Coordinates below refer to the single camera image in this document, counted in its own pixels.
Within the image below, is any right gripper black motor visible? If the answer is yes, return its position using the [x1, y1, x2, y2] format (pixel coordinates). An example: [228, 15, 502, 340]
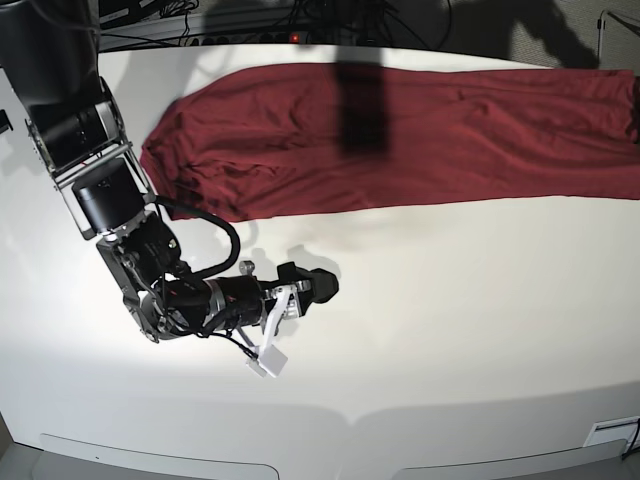
[204, 262, 339, 355]

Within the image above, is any dark red long-sleeve shirt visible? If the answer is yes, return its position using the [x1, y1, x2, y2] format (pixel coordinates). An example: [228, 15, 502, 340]
[140, 63, 639, 222]

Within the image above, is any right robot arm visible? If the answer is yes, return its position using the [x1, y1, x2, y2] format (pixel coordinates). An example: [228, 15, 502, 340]
[1, 1, 339, 360]

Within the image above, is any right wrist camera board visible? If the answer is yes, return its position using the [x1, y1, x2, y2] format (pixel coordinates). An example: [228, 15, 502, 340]
[246, 345, 288, 378]

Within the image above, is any black power strip red switch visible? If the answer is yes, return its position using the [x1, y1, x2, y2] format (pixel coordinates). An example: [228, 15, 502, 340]
[185, 31, 303, 46]

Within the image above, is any white metal rack frame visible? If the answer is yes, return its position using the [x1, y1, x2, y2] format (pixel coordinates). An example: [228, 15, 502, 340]
[597, 9, 639, 76]

